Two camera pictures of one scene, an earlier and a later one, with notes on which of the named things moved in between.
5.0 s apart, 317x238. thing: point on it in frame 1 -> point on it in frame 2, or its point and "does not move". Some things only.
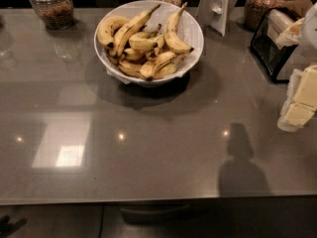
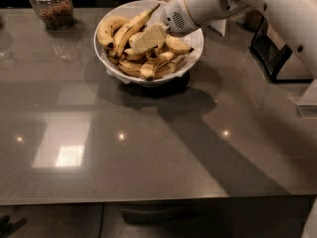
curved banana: [170, 37] does not move
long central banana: [125, 31] does not move
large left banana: [105, 30] does not move
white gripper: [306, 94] -> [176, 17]
